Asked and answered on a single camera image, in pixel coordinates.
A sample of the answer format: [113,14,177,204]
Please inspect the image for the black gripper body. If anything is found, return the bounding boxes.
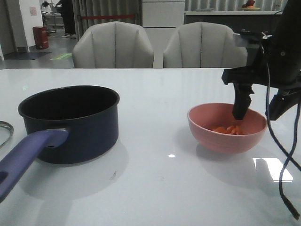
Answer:
[222,44,301,90]

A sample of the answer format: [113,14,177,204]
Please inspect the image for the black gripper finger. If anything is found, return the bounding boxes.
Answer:
[232,83,254,120]
[269,89,301,121]

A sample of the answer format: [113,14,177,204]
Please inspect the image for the orange ham slices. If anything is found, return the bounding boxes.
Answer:
[211,125,245,135]

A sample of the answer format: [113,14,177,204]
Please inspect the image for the pink plastic bowl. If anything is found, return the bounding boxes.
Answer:
[188,103,267,154]

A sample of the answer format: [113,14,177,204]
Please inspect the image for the glass lid blue knob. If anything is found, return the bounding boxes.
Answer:
[0,121,14,148]

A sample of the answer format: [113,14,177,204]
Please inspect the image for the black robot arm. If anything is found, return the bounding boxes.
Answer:
[222,0,301,121]

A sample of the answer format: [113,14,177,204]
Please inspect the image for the dark grey sideboard counter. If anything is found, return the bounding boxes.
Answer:
[178,11,281,48]

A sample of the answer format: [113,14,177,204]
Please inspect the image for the right beige upholstered chair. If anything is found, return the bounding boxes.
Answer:
[163,22,247,68]

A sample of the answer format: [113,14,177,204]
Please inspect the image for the beige upholstered chair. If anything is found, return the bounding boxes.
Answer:
[72,21,154,68]
[163,22,247,68]

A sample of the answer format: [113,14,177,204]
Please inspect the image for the fruit plate on counter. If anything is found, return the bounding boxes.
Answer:
[241,0,261,11]

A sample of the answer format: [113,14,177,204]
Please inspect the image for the white cabinet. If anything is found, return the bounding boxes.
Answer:
[142,0,185,28]

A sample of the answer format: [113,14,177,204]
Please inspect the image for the left beige upholstered chair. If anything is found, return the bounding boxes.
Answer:
[72,21,154,68]

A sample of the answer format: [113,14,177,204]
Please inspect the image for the red barrier belt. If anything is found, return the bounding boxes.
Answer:
[79,14,136,20]

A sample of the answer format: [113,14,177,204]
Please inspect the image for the dark blue saucepan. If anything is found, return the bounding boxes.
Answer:
[0,85,120,200]

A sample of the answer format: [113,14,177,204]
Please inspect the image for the person in dark clothes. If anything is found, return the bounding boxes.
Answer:
[55,0,76,39]

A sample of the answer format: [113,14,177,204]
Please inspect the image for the red trash bin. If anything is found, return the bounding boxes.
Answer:
[32,26,49,49]

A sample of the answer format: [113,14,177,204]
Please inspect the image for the black cable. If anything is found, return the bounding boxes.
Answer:
[266,110,301,221]

